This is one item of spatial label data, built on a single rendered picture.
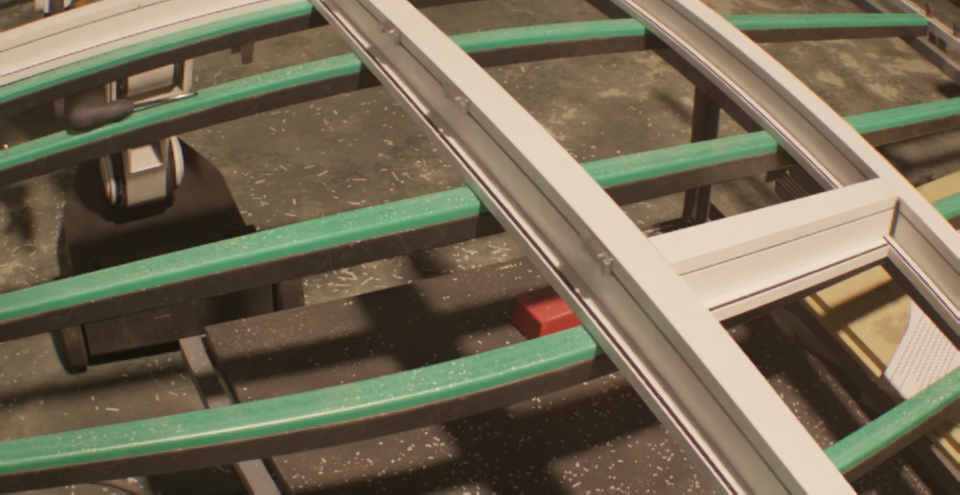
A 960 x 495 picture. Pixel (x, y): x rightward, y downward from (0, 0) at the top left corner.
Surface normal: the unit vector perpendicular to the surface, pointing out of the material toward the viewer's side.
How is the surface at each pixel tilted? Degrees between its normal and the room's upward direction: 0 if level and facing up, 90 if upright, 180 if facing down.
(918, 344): 0
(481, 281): 0
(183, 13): 90
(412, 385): 0
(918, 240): 90
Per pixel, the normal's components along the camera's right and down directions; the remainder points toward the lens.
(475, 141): -0.91, 0.18
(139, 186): 0.38, 0.72
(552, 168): 0.04, -0.84
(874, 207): 0.40, 0.51
